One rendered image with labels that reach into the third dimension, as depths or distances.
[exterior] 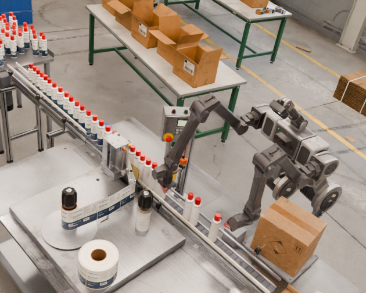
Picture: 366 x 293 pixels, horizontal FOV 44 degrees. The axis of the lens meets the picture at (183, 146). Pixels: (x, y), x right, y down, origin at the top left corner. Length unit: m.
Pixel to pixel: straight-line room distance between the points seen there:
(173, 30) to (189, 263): 2.84
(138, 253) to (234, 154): 2.51
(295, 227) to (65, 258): 1.25
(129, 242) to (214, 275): 0.51
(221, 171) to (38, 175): 2.09
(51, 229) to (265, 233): 1.20
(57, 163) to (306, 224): 1.66
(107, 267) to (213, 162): 2.58
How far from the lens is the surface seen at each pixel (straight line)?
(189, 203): 2.64
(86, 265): 2.30
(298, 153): 2.54
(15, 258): 3.40
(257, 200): 2.23
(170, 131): 2.59
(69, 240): 2.58
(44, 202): 2.81
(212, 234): 2.62
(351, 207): 4.72
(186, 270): 2.57
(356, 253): 4.29
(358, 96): 6.34
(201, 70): 4.21
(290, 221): 2.59
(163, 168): 2.53
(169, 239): 2.63
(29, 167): 3.13
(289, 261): 2.64
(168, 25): 4.78
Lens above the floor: 2.85
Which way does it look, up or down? 37 degrees down
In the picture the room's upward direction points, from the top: 10 degrees clockwise
